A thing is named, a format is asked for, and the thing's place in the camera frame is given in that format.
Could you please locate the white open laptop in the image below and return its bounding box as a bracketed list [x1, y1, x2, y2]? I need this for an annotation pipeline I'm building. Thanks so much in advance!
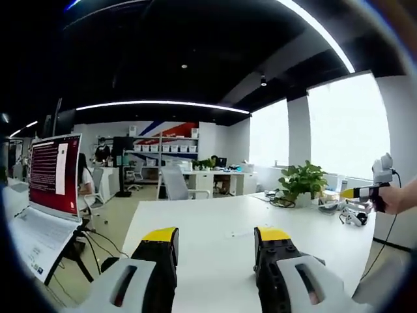
[8, 132, 83, 286]

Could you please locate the person's right hand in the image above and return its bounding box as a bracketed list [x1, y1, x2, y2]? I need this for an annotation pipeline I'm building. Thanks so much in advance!
[373, 185, 404, 216]

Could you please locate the white handheld controller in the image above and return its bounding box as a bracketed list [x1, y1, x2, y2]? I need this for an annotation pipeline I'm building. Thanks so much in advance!
[338, 207, 369, 228]

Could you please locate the green potted plant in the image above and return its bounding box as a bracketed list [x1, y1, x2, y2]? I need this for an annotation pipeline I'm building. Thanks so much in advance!
[278, 159, 329, 209]

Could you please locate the black laptop stand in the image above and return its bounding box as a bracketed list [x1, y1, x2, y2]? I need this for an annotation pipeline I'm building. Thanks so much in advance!
[44, 217, 96, 285]

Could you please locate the white mesh office chair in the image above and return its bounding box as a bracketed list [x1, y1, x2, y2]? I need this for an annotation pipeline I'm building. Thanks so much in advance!
[83, 168, 107, 216]

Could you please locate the grey office chair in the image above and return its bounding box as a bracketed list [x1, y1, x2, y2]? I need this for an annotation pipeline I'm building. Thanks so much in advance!
[157, 165, 211, 201]

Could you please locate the white background desk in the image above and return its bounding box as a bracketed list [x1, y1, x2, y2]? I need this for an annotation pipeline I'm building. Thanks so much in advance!
[181, 168, 259, 199]

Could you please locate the black monitor on floor stand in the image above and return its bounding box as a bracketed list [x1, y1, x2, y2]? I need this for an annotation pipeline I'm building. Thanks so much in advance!
[112, 136, 135, 198]

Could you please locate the small green desk plant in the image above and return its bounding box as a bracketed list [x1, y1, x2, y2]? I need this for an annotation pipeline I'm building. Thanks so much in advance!
[191, 158, 216, 171]

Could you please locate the shelf of white storage bins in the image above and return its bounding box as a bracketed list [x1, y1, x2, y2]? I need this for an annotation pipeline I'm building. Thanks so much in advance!
[127, 125, 200, 167]

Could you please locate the long ceiling strip light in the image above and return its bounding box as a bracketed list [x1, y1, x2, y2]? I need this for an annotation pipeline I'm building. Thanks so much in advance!
[74, 100, 251, 115]
[276, 0, 356, 74]

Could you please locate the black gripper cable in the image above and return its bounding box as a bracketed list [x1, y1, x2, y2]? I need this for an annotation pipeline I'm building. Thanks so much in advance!
[358, 168, 402, 290]

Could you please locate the black coiled cable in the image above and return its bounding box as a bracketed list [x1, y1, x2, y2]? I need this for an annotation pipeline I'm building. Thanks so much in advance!
[264, 192, 296, 209]

